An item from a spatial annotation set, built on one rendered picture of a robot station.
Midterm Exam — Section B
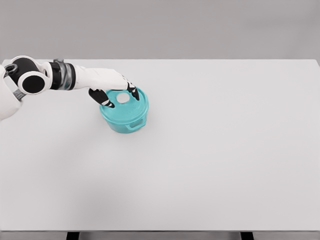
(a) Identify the teal pot lid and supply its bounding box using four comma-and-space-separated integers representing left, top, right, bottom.
99, 86, 149, 126

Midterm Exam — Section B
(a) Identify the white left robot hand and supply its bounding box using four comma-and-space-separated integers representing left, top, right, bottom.
87, 68, 140, 109

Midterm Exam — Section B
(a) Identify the teal pot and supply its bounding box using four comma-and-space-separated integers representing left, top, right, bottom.
100, 91, 150, 134

